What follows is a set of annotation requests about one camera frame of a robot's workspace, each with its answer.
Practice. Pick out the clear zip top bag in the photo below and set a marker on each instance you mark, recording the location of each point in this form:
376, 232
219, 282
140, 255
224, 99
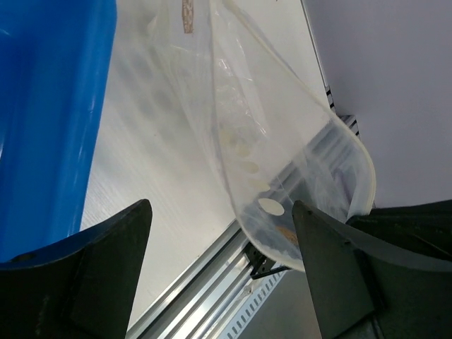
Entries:
267, 136

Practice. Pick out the aluminium table edge rail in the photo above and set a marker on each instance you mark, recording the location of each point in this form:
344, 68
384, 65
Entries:
205, 296

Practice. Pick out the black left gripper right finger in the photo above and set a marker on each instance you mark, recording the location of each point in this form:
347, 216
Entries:
382, 275

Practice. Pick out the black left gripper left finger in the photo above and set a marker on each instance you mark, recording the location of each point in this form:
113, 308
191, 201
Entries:
80, 287

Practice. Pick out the blue plastic tray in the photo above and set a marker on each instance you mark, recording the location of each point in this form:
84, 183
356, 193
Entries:
55, 59

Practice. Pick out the white slotted cable duct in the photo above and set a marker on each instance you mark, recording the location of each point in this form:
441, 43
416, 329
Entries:
281, 308

